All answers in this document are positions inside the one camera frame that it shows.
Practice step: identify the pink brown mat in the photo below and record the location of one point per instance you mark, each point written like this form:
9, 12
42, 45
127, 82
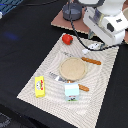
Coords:
59, 21

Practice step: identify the round wooden plate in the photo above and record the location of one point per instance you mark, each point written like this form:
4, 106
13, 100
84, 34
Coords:
73, 68

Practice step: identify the wooden handled knife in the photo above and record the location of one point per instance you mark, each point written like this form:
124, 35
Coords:
84, 59

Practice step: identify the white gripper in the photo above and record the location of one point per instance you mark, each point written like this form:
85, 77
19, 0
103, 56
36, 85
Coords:
110, 29

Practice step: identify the blue milk carton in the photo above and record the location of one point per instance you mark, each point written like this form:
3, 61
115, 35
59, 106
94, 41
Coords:
71, 92

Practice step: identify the wooden handled fork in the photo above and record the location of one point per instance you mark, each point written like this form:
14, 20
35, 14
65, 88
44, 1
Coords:
58, 78

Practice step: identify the beige woven placemat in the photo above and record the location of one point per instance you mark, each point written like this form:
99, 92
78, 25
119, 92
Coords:
84, 112

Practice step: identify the red toy tomato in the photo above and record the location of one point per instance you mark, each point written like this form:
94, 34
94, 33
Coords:
67, 39

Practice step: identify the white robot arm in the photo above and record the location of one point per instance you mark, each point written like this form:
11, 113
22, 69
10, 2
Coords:
106, 7

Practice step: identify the yellow butter box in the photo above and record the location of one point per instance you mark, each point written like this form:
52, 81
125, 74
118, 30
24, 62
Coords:
39, 86

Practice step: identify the small grey pot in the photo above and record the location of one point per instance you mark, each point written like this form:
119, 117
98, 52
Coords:
72, 11

